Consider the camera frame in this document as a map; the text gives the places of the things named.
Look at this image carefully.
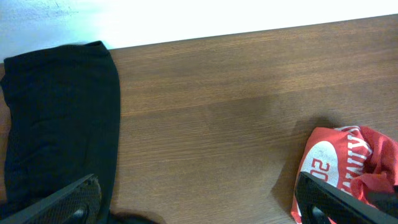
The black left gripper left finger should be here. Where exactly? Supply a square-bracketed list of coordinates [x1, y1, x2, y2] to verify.
[1, 174, 101, 224]

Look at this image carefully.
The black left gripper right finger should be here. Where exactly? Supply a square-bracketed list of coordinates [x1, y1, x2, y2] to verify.
[295, 172, 397, 224]

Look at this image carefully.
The red orange t-shirt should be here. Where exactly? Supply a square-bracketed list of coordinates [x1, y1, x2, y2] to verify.
[291, 126, 397, 223]

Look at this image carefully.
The black garment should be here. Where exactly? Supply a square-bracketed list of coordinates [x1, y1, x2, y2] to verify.
[0, 40, 159, 224]

